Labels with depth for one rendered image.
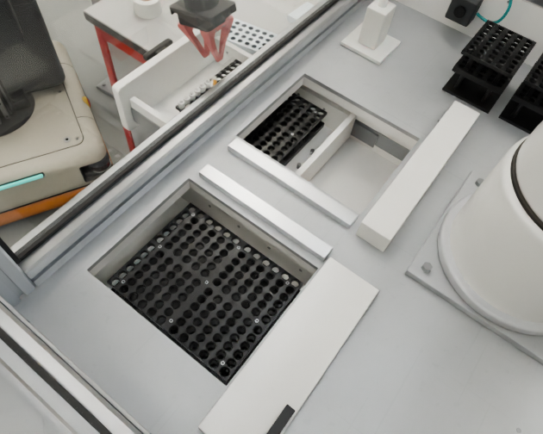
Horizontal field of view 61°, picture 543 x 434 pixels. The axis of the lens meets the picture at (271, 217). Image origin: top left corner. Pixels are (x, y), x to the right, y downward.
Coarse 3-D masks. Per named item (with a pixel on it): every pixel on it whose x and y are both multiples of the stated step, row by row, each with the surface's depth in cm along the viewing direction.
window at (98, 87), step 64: (0, 0) 37; (64, 0) 41; (128, 0) 47; (192, 0) 55; (256, 0) 67; (320, 0) 84; (0, 64) 40; (64, 64) 45; (128, 64) 53; (192, 64) 63; (0, 128) 43; (64, 128) 50; (128, 128) 59; (0, 192) 48; (64, 192) 56
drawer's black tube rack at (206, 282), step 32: (192, 224) 71; (160, 256) 71; (192, 256) 71; (224, 256) 72; (128, 288) 65; (160, 288) 68; (192, 288) 69; (224, 288) 69; (256, 288) 69; (288, 288) 68; (160, 320) 66; (192, 320) 63; (224, 320) 64; (256, 320) 64; (192, 352) 61; (224, 352) 62; (224, 384) 62
